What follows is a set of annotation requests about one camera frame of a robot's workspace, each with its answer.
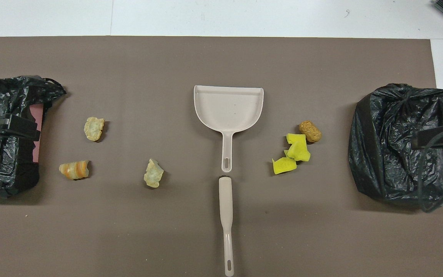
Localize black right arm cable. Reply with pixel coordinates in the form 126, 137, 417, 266
417, 125, 443, 213

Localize brown paper table mat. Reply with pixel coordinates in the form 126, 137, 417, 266
0, 36, 443, 277

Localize pink bin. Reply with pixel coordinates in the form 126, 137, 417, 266
29, 103, 45, 164

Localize striped orange bread piece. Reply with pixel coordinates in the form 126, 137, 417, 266
59, 160, 90, 180

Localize yellow food pieces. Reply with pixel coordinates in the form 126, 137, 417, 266
284, 138, 311, 162

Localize black bag lined bin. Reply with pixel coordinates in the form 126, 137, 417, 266
348, 83, 443, 206

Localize brown crumbly nugget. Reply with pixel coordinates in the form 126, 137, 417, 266
298, 120, 322, 143

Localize beige plastic dustpan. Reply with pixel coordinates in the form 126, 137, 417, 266
193, 85, 264, 173

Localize pale bread chunk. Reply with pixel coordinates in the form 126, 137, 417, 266
83, 117, 105, 142
143, 159, 165, 189

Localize yellow sponge piece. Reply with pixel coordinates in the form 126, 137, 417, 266
286, 133, 307, 146
272, 157, 297, 175

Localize beige hand brush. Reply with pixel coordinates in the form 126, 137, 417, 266
218, 175, 235, 277

